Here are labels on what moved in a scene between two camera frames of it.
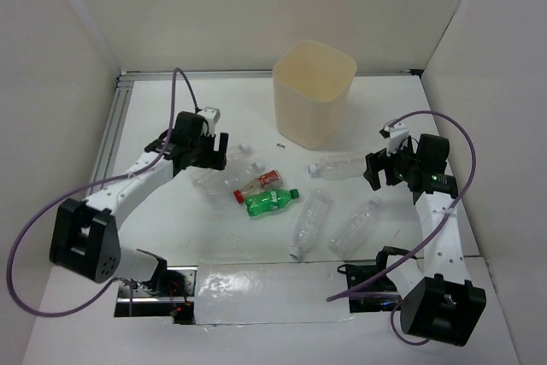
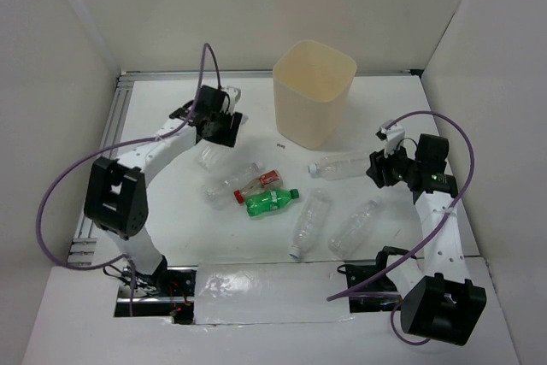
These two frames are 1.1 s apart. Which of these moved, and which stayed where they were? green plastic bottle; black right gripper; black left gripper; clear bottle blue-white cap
Moved: black left gripper
Stayed: black right gripper; green plastic bottle; clear bottle blue-white cap
